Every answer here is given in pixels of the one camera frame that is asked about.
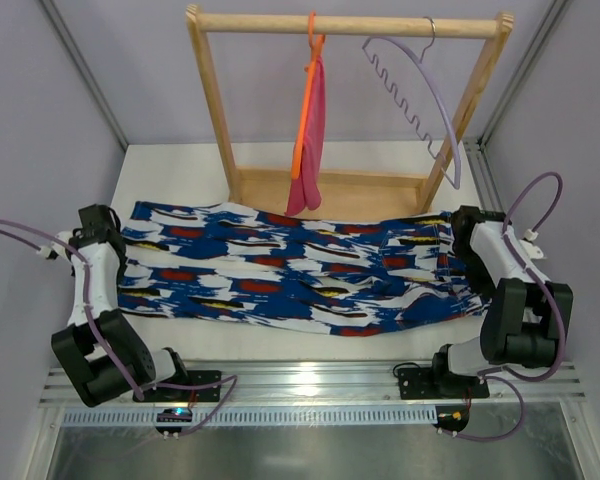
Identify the left black connector board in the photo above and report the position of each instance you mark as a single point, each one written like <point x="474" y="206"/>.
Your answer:
<point x="173" y="421"/>

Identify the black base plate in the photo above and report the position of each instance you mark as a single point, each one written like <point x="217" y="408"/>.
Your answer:
<point x="417" y="382"/>
<point x="188" y="386"/>

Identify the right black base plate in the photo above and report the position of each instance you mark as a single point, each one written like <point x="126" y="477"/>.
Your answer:
<point x="417" y="382"/>

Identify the black connector board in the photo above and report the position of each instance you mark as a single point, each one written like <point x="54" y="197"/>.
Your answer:
<point x="173" y="421"/>
<point x="453" y="421"/>

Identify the slotted grey cable duct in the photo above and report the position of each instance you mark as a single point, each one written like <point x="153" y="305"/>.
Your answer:
<point x="269" y="416"/>

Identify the right black connector board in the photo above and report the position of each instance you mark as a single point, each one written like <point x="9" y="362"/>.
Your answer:
<point x="453" y="421"/>

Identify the right aluminium side rail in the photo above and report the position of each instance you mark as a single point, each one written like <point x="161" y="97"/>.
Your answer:
<point x="490" y="180"/>

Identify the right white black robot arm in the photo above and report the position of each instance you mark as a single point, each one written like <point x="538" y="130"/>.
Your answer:
<point x="463" y="358"/>

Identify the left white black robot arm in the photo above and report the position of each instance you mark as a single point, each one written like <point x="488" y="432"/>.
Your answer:
<point x="99" y="350"/>

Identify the wooden clothes rack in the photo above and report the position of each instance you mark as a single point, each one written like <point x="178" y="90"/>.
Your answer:
<point x="347" y="190"/>

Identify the pink garment on hanger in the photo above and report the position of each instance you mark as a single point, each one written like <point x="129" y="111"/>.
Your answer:
<point x="304" y="192"/>

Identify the aluminium front rail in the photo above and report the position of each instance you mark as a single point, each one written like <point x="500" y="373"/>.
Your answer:
<point x="329" y="382"/>

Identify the blue white patterned trousers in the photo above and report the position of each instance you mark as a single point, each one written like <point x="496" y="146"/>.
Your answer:
<point x="231" y="263"/>

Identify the orange plastic hanger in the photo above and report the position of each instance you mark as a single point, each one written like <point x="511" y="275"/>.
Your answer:
<point x="316" y="44"/>

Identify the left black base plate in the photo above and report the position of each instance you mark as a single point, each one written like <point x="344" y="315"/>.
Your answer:
<point x="188" y="386"/>

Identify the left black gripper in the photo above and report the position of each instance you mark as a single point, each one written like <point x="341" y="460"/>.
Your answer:
<point x="102" y="218"/>

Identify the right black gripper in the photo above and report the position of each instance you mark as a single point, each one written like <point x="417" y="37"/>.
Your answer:
<point x="465" y="222"/>

